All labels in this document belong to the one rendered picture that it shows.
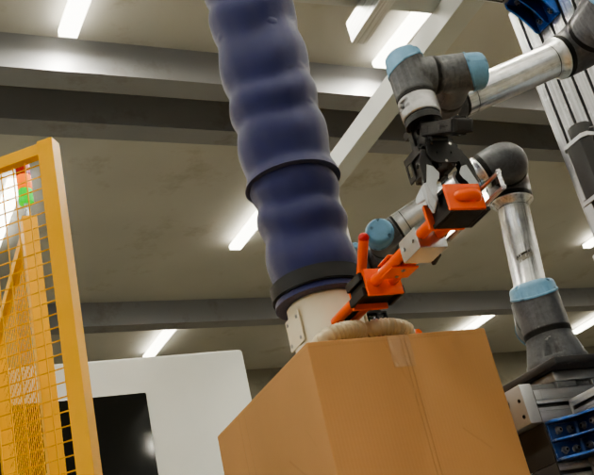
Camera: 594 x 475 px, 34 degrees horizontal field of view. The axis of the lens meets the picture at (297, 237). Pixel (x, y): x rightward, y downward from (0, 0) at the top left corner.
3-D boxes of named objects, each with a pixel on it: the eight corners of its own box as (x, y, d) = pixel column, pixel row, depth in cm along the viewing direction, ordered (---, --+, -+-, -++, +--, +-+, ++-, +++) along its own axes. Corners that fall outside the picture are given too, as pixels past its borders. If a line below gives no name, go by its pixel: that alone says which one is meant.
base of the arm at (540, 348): (564, 379, 238) (551, 341, 242) (604, 356, 226) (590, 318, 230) (517, 383, 231) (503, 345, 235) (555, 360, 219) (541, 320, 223)
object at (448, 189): (428, 231, 172) (420, 206, 174) (463, 230, 175) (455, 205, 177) (451, 208, 165) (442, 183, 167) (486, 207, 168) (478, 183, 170)
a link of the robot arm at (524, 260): (519, 341, 240) (479, 150, 261) (519, 357, 253) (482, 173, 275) (568, 334, 238) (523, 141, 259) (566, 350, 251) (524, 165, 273)
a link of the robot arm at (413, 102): (442, 90, 181) (405, 88, 178) (450, 109, 180) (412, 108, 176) (424, 112, 188) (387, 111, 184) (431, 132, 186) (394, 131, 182)
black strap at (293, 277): (259, 319, 228) (256, 303, 230) (347, 313, 238) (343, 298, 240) (292, 278, 210) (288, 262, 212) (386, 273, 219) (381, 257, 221)
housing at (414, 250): (402, 264, 182) (396, 243, 184) (433, 263, 185) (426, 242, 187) (419, 247, 177) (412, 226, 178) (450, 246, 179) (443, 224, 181)
